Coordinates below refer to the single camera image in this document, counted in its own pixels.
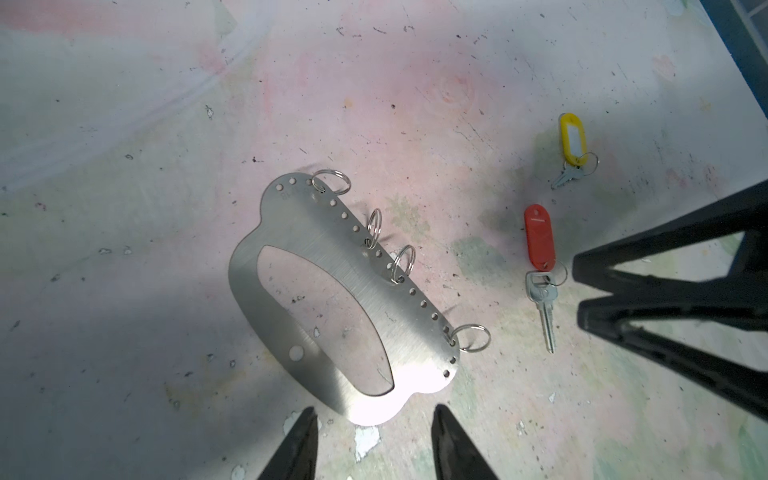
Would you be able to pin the key with red tag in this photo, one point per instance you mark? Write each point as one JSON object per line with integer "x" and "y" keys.
{"x": 543, "y": 281}

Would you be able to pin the key with yellow tag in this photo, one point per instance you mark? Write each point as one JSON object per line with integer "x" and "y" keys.
{"x": 578, "y": 162}

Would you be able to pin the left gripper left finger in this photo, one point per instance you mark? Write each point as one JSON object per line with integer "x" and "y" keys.
{"x": 296, "y": 457}

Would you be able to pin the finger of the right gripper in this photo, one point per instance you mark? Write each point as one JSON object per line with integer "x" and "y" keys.
{"x": 744, "y": 212}
{"x": 609, "y": 318}

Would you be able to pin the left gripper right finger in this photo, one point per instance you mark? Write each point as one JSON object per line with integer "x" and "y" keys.
{"x": 455, "y": 455}

